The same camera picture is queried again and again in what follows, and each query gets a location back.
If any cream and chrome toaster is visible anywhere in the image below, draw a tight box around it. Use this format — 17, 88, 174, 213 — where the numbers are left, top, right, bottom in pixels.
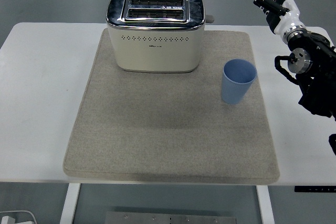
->
105, 0, 215, 74

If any white cable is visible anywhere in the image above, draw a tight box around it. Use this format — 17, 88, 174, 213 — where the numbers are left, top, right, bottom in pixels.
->
0, 210, 37, 224

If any blue ribbed plastic cup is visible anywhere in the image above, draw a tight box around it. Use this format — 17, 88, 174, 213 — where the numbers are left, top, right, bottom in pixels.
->
221, 59, 258, 105

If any grey metal plate with screws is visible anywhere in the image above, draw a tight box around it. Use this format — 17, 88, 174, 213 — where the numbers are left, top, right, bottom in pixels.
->
104, 211, 238, 224

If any white table leg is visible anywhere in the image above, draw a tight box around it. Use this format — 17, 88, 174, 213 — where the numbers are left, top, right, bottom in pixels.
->
59, 183, 82, 224
256, 186, 276, 224

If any beige fabric table mat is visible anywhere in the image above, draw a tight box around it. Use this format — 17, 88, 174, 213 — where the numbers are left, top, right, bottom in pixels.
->
62, 28, 281, 184

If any black table control panel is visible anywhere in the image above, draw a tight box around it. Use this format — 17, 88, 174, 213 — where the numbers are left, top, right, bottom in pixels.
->
294, 186, 336, 193

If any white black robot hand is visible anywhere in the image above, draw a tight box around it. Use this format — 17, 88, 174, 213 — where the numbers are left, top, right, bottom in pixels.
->
246, 0, 305, 36

